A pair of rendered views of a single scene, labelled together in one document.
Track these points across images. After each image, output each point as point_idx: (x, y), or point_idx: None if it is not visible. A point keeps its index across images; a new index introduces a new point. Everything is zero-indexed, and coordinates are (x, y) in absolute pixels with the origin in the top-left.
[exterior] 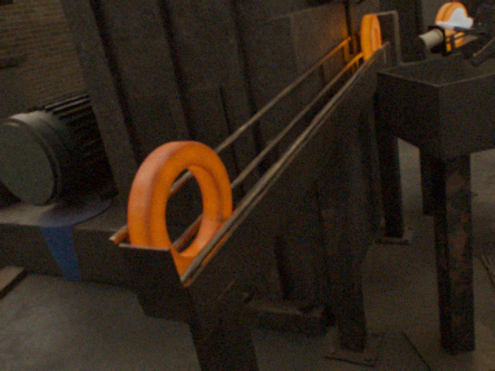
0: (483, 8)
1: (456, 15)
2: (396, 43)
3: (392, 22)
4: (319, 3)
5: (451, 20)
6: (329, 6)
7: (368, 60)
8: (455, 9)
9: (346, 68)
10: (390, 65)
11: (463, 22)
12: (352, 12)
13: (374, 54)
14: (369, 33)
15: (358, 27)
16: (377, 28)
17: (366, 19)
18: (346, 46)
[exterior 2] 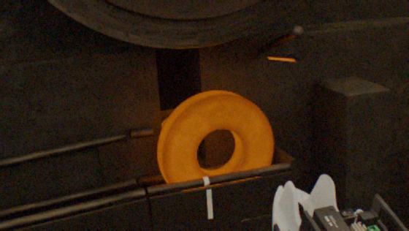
0: (318, 221)
1: (286, 199)
2: (350, 169)
3: (344, 115)
4: (101, 42)
5: (280, 203)
6: (44, 63)
7: (61, 211)
8: (321, 175)
9: (51, 202)
10: (266, 222)
11: (294, 226)
12: (218, 71)
13: (122, 198)
14: (164, 140)
15: (261, 103)
16: (239, 127)
17: (185, 104)
18: (144, 146)
